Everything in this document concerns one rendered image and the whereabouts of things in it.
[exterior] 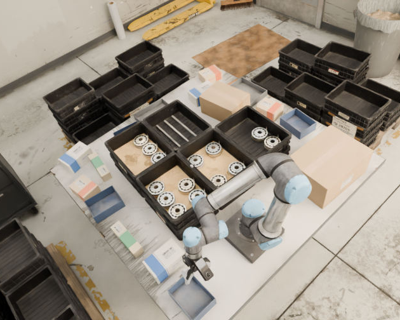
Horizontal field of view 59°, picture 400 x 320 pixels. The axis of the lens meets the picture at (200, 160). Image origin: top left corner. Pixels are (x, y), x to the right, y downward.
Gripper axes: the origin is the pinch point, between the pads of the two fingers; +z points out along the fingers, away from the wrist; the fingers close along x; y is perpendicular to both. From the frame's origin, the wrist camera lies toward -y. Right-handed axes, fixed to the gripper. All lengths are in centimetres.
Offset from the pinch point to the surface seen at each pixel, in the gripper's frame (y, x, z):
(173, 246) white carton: 25.6, -2.6, 8.2
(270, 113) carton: 60, -116, 0
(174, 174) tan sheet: 61, -31, 2
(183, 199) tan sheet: 43.0, -23.8, 2.2
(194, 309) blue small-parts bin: -4.9, 8.4, 17.8
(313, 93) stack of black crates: 78, -196, 32
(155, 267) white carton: 22.5, 11.9, 9.5
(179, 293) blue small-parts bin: 6.9, 9.0, 17.9
